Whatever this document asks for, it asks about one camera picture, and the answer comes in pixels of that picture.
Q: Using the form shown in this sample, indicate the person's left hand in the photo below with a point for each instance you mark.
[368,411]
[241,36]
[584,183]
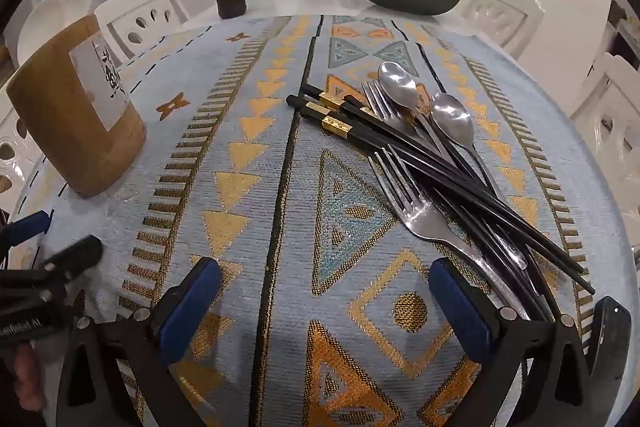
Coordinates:
[29,374]

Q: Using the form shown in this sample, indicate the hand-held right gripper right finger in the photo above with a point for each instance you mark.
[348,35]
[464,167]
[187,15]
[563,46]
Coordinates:
[460,307]

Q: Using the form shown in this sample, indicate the wooden utensil holder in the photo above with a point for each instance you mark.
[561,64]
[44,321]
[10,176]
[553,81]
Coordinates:
[50,122]

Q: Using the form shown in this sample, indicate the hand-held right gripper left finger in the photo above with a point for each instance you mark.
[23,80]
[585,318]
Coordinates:
[192,307]

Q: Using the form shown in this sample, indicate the silver fork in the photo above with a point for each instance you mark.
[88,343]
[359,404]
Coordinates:
[425,219]

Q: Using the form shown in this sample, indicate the silver spoon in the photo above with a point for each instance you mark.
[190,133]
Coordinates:
[452,119]
[397,79]
[385,107]

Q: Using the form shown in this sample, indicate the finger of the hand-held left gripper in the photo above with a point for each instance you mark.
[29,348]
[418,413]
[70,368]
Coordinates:
[30,223]
[75,254]

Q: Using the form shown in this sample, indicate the patterned blue tablecloth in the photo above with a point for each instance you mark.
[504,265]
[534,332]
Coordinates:
[225,72]

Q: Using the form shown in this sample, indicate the black chopstick gold band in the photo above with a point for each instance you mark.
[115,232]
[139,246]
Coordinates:
[492,249]
[575,279]
[367,138]
[560,255]

